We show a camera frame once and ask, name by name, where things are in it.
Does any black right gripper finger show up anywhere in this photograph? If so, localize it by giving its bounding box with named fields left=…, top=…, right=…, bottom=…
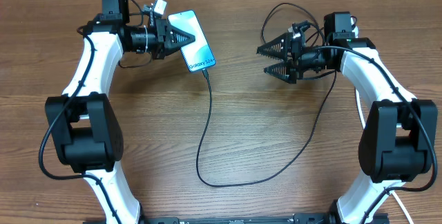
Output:
left=256, top=32, right=293, bottom=61
left=264, top=60, right=297, bottom=83

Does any dark blue smartphone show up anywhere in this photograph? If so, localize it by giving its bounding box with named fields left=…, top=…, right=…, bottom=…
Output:
left=168, top=10, right=216, bottom=73

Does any black charging cable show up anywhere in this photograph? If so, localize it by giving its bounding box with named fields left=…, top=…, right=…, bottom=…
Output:
left=195, top=2, right=358, bottom=188

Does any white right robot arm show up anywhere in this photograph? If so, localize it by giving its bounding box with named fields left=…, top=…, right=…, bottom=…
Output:
left=257, top=30, right=438, bottom=223

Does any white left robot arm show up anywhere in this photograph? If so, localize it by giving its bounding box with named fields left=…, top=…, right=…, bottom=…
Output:
left=38, top=19, right=195, bottom=223

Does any white charger plug adapter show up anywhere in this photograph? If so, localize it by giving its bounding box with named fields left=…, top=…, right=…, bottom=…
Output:
left=351, top=15, right=359, bottom=38

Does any white power strip cord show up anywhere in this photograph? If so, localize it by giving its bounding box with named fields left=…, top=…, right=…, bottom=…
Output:
left=354, top=88, right=415, bottom=224

